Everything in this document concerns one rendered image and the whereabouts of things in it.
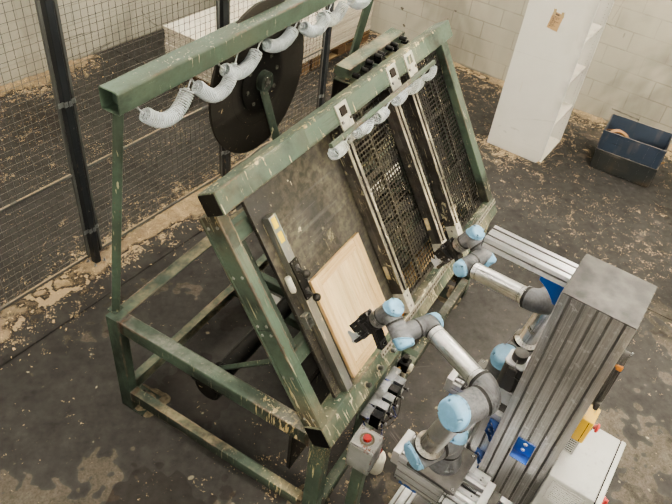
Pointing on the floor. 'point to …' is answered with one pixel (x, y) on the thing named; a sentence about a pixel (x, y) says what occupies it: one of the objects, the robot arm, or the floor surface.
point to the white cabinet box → (547, 74)
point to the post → (355, 487)
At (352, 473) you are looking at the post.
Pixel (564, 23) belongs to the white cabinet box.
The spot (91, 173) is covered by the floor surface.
